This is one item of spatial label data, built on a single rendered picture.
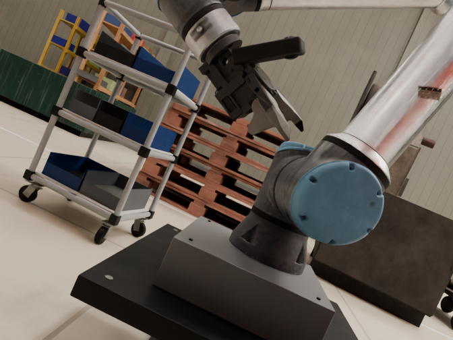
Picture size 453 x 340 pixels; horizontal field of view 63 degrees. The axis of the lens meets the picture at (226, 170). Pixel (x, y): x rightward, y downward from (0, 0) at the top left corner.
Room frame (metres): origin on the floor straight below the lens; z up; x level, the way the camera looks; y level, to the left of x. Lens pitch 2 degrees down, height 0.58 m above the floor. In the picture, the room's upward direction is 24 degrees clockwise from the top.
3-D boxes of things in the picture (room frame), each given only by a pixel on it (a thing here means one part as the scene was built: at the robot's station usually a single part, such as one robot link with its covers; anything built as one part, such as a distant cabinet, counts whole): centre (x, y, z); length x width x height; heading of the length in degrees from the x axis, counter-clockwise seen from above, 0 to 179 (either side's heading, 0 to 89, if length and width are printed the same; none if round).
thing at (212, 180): (3.54, 0.01, 0.46); 1.30 x 0.89 x 0.92; 81
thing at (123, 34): (8.05, 3.03, 1.09); 2.41 x 0.64 x 2.18; 175
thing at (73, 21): (8.29, 4.00, 0.97); 2.10 x 0.57 x 1.94; 175
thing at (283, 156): (0.87, -0.17, 0.59); 0.17 x 0.15 x 0.18; 8
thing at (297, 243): (0.88, -0.17, 0.45); 0.19 x 0.19 x 0.10
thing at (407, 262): (3.27, -1.47, 0.41); 1.19 x 0.98 x 0.82; 168
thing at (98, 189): (1.81, 0.55, 0.50); 0.54 x 0.42 x 1.00; 78
